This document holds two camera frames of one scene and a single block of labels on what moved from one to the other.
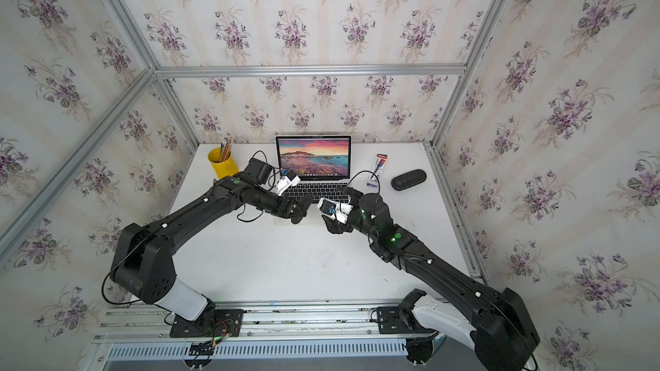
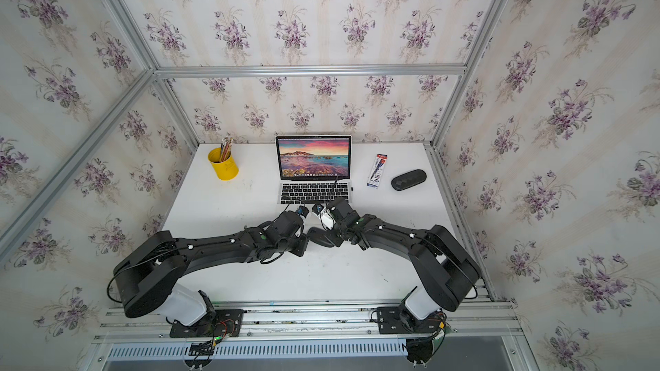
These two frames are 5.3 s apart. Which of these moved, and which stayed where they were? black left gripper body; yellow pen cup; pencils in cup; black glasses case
Moved: black left gripper body
Stayed: black glasses case; pencils in cup; yellow pen cup
